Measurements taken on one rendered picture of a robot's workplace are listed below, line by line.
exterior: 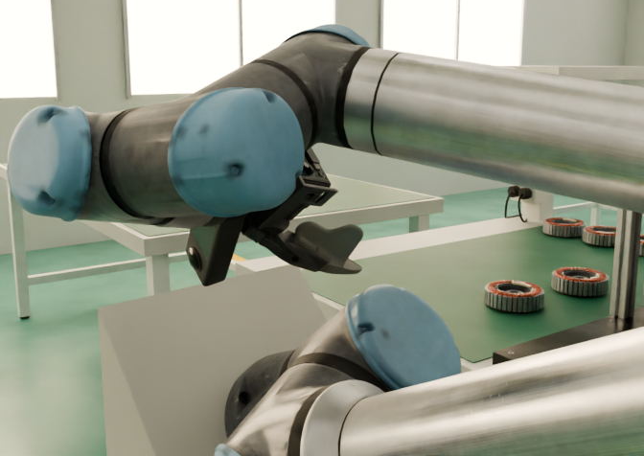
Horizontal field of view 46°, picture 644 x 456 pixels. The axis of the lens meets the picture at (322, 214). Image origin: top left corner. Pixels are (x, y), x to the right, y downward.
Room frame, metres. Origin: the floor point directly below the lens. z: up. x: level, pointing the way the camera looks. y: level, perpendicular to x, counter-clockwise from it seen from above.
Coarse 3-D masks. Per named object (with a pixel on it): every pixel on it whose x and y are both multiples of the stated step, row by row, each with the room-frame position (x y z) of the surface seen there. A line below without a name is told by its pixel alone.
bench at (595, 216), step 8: (560, 208) 5.25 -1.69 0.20; (568, 208) 5.30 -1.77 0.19; (576, 208) 5.35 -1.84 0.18; (584, 208) 5.40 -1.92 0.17; (592, 208) 5.51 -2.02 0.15; (600, 208) 5.50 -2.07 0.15; (608, 208) 5.41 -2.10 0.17; (616, 208) 5.35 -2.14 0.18; (592, 216) 5.51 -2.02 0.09; (600, 216) 5.51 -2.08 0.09; (592, 224) 5.50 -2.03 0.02
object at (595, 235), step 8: (544, 224) 2.02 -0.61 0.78; (552, 224) 1.99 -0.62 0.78; (560, 224) 1.98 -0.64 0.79; (568, 224) 1.97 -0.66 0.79; (576, 224) 1.98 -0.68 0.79; (584, 224) 1.99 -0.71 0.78; (544, 232) 2.01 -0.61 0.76; (552, 232) 1.99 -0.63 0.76; (560, 232) 1.97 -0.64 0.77; (568, 232) 1.97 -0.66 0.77; (576, 232) 1.97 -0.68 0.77; (584, 232) 1.91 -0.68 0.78; (592, 232) 1.89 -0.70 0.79; (600, 232) 1.88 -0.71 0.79; (608, 232) 1.88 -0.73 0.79; (584, 240) 1.91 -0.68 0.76; (592, 240) 1.88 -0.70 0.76; (600, 240) 1.87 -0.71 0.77; (608, 240) 1.86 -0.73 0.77; (640, 240) 1.78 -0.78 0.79; (640, 248) 1.77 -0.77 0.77
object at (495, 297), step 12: (492, 288) 1.39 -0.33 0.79; (504, 288) 1.43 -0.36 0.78; (516, 288) 1.43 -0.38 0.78; (528, 288) 1.41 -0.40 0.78; (540, 288) 1.39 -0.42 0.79; (492, 300) 1.37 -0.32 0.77; (504, 300) 1.35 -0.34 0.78; (516, 300) 1.35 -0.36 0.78; (528, 300) 1.35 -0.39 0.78; (540, 300) 1.36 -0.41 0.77
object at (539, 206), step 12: (552, 72) 1.81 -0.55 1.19; (564, 72) 1.81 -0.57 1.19; (576, 72) 1.83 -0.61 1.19; (588, 72) 1.86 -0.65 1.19; (600, 72) 1.88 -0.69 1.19; (612, 72) 1.91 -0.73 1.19; (624, 72) 1.94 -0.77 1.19; (636, 72) 1.97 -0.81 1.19; (516, 192) 2.15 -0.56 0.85; (528, 192) 2.12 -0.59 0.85; (540, 192) 2.13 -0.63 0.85; (528, 204) 2.19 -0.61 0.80; (540, 204) 2.16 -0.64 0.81; (552, 204) 2.19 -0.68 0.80; (504, 216) 2.17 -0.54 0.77; (516, 216) 2.25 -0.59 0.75; (528, 216) 2.19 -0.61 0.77; (540, 216) 2.16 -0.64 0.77; (552, 216) 2.19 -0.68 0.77
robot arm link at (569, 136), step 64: (320, 64) 0.54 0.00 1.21; (384, 64) 0.52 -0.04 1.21; (448, 64) 0.51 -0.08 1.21; (320, 128) 0.53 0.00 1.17; (384, 128) 0.51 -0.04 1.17; (448, 128) 0.48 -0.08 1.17; (512, 128) 0.46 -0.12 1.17; (576, 128) 0.45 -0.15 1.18; (640, 128) 0.43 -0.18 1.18; (576, 192) 0.46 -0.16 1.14; (640, 192) 0.43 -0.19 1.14
